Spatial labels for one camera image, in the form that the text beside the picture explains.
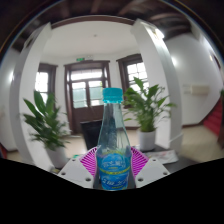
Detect potted plant in white pot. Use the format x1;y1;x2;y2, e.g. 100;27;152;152
122;76;178;153
22;89;71;170

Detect clear blue-labelled water bottle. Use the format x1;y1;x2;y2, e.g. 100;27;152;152
95;87;132;192

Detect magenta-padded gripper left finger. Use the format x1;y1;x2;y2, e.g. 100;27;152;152
57;146;100;190

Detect red carpeted staircase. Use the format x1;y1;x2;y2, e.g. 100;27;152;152
202;99;224;138

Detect white wall-mounted unit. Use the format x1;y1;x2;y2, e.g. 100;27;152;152
182;83;211;97

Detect printed magazine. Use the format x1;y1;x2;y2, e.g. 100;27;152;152
145;149;180;165

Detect dark wooden double door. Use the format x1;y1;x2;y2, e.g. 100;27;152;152
63;59;112;135

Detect dark-framed window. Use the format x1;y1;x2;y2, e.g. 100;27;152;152
116;53;150;94
34;62;58;105

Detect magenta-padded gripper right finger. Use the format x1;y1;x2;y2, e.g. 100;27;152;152
128;146;171;190

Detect black office chair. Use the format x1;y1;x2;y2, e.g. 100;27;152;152
79;118;104;152

